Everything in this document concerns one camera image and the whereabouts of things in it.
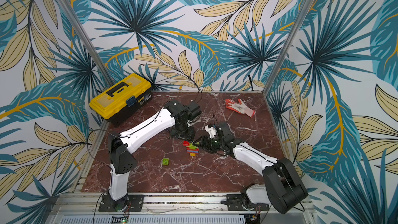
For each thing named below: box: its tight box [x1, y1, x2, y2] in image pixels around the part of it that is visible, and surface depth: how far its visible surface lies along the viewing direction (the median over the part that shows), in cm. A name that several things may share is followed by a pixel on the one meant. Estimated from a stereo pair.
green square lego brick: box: [162, 158, 170, 166], surface depth 87 cm
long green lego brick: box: [186, 142, 199, 150], surface depth 81 cm
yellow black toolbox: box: [89, 73, 153, 127], surface depth 97 cm
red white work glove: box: [224, 98, 256, 118], surface depth 112 cm
